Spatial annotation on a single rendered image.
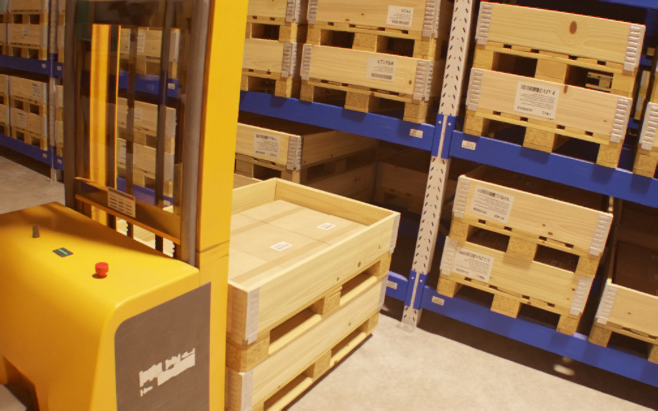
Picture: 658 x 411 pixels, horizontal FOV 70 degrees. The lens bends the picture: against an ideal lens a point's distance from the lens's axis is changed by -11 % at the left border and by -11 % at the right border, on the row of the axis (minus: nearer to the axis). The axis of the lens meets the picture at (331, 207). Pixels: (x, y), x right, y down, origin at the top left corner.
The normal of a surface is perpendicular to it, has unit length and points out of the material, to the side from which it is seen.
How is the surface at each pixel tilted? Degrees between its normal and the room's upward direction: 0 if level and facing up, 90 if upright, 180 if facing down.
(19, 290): 74
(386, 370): 0
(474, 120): 90
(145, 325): 90
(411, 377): 0
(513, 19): 90
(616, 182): 90
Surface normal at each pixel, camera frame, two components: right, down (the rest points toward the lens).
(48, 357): -0.47, -0.07
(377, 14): -0.53, 0.20
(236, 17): 0.85, 0.26
